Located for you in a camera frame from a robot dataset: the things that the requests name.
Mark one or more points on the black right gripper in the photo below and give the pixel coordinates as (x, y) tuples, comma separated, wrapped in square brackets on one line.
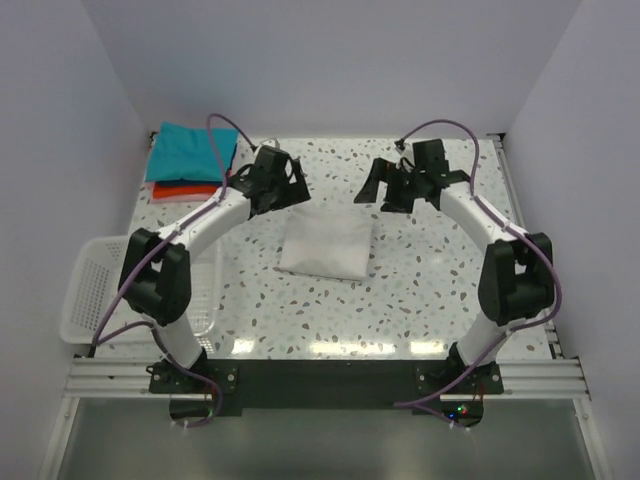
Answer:
[(395, 187)]

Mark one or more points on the teal folded t-shirt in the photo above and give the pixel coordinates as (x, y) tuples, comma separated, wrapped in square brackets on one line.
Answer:
[(184, 153)]

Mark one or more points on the white t-shirt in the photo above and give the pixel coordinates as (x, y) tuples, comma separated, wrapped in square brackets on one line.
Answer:
[(326, 243)]

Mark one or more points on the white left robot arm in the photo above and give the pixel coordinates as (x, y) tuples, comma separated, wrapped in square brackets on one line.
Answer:
[(156, 280)]

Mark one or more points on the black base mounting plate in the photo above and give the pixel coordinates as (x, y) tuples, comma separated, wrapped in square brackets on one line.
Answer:
[(230, 387)]

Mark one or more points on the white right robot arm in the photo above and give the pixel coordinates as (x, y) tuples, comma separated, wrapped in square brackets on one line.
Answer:
[(517, 279)]

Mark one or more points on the orange folded t-shirt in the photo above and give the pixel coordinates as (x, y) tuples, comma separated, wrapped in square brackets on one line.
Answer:
[(209, 186)]

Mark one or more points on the white plastic basket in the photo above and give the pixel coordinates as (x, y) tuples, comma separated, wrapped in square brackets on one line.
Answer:
[(94, 284)]

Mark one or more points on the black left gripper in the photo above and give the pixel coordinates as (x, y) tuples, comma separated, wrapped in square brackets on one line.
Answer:
[(282, 185)]

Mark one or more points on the pink folded t-shirt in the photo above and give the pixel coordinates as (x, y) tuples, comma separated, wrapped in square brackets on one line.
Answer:
[(165, 198)]

